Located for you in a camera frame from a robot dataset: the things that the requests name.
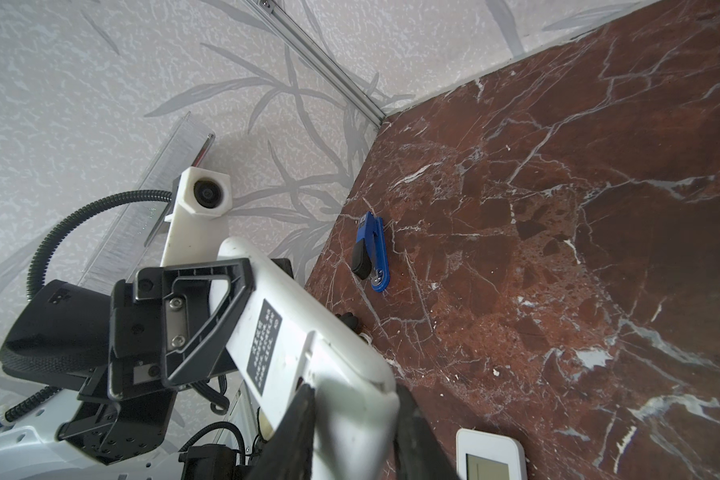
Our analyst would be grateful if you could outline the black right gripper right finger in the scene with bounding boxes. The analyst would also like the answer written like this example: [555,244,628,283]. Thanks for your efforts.
[394,383,456,480]

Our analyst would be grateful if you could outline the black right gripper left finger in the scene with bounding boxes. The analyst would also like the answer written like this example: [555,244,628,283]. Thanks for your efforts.
[246,383,316,480]

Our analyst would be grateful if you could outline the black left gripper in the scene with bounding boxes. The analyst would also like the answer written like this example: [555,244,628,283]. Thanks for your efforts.
[56,259,255,465]

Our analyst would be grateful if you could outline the white remote with red buttons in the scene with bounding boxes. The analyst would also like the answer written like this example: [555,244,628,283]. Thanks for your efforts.
[218,237,400,479]

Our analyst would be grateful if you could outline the white air conditioner remote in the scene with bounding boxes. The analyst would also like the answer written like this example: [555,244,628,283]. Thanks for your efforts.
[456,428,527,480]

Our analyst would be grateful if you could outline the blue stapler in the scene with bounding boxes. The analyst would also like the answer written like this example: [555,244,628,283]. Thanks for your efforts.
[350,211,391,292]

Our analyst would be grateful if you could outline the clear acrylic wall shelf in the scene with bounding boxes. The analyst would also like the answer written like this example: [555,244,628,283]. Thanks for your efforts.
[78,113,215,294]

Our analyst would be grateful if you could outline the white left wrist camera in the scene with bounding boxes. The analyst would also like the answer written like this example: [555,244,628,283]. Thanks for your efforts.
[160,167,233,267]

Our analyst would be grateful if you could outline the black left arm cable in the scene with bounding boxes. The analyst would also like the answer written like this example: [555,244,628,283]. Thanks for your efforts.
[0,189,175,436]

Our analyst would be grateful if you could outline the aluminium frame profiles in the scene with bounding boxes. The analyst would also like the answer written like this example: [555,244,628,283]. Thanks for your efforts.
[245,0,386,127]

